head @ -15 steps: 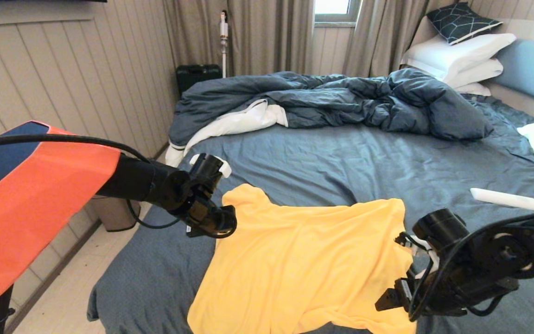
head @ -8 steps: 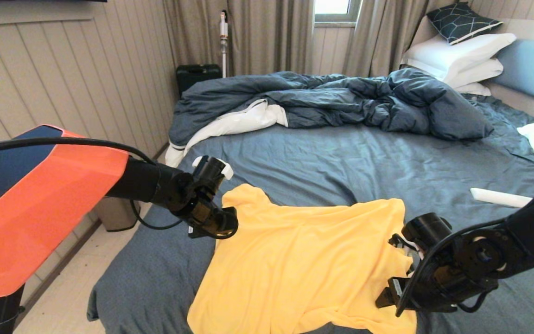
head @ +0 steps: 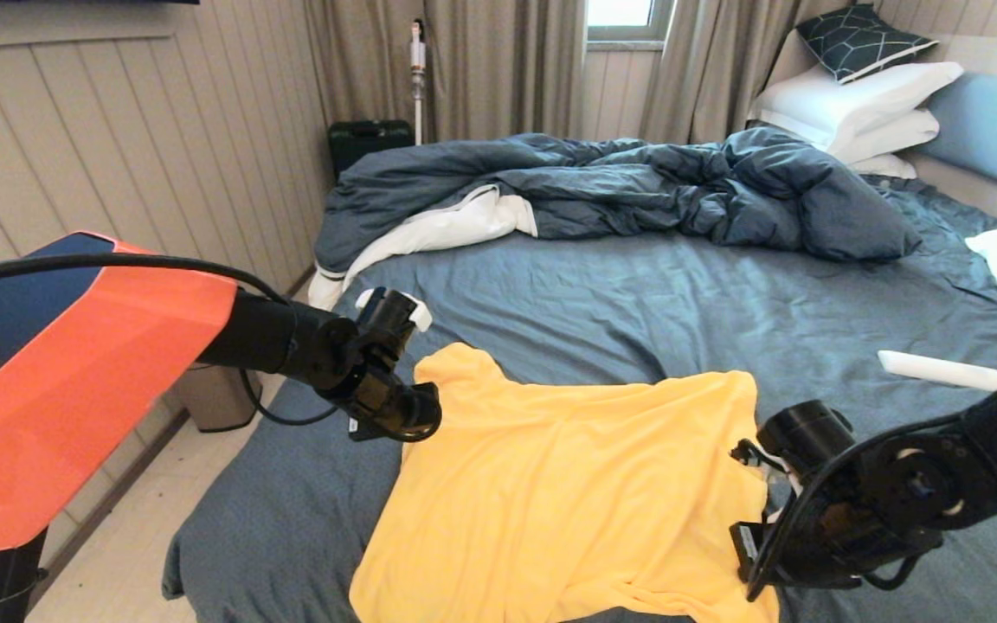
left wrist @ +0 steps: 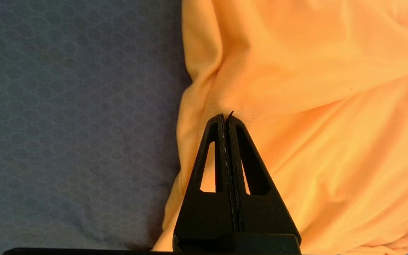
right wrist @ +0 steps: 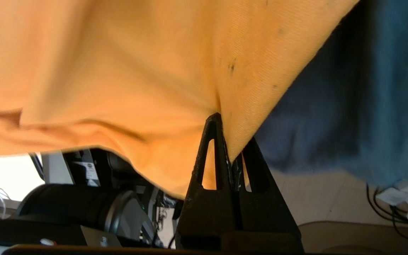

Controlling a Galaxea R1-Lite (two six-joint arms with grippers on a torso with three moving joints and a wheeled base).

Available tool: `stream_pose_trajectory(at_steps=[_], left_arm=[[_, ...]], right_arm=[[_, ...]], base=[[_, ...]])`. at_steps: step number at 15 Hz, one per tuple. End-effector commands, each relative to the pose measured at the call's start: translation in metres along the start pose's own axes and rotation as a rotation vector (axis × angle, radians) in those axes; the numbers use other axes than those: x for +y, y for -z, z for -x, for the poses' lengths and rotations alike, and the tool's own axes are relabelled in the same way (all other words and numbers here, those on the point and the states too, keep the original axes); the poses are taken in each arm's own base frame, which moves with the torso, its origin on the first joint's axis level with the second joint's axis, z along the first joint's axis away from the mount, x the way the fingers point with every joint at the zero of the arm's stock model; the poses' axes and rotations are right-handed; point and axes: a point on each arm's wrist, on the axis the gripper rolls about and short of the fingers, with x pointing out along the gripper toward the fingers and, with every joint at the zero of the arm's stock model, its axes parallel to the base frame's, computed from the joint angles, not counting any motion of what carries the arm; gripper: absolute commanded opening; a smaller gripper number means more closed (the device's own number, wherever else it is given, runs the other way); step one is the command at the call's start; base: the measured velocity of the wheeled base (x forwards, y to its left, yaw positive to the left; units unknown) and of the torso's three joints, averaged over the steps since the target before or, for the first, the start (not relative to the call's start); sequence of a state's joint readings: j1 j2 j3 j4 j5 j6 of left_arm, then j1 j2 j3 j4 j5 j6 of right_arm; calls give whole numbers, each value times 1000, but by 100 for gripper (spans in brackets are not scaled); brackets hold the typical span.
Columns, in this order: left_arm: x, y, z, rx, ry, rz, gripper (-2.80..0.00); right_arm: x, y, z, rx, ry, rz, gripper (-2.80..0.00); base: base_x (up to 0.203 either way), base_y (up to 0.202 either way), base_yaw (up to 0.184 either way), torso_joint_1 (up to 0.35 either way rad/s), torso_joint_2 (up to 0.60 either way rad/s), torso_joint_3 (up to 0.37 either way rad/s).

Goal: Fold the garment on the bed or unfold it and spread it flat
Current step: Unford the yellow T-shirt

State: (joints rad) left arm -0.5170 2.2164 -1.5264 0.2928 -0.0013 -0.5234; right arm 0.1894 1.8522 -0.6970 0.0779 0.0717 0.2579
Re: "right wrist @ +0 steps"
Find grey upright post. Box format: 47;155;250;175
40;151;75;185

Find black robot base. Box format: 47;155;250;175
62;148;183;248

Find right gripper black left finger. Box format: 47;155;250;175
174;113;234;248

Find black floor cables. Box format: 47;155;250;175
365;182;408;241

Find yellow polo shirt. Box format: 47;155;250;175
0;0;360;200

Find bed with blue sheet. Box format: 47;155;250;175
254;0;408;190

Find white power adapter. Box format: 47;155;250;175
377;187;408;206

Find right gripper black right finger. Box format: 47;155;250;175
231;136;304;248

